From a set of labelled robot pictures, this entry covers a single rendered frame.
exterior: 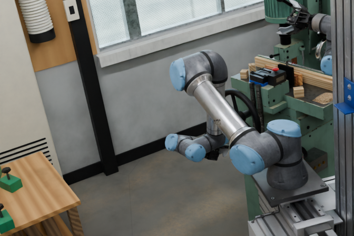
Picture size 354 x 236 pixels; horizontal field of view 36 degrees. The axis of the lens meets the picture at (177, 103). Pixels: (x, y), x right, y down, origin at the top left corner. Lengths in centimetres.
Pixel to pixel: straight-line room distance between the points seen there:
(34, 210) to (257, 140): 126
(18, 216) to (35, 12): 119
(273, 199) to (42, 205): 123
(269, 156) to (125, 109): 207
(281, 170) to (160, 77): 201
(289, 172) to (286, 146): 11
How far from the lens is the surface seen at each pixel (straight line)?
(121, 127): 383
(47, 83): 356
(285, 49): 259
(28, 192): 287
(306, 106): 244
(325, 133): 268
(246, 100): 242
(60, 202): 270
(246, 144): 184
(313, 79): 258
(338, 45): 171
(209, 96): 196
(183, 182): 361
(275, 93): 247
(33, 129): 331
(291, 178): 198
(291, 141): 191
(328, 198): 211
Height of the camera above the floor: 195
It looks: 24 degrees down
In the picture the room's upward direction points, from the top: 9 degrees counter-clockwise
